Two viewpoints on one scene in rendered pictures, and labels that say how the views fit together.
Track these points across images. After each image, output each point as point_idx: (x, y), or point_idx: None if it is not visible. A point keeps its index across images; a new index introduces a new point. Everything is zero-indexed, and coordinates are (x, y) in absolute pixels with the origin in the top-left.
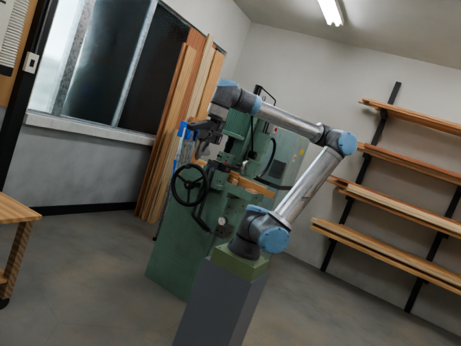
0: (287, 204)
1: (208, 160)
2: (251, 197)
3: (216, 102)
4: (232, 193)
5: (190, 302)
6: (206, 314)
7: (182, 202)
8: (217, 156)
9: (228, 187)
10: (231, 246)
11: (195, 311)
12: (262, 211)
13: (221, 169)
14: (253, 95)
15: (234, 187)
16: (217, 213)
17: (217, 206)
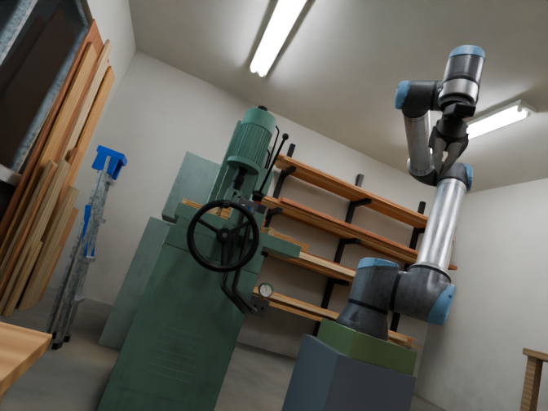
0: (443, 252)
1: (241, 197)
2: (299, 251)
3: (474, 79)
4: (271, 247)
5: None
6: None
7: (214, 265)
8: (235, 193)
9: (262, 239)
10: (363, 325)
11: None
12: (397, 264)
13: (258, 211)
14: None
15: (274, 239)
16: (247, 280)
17: (247, 269)
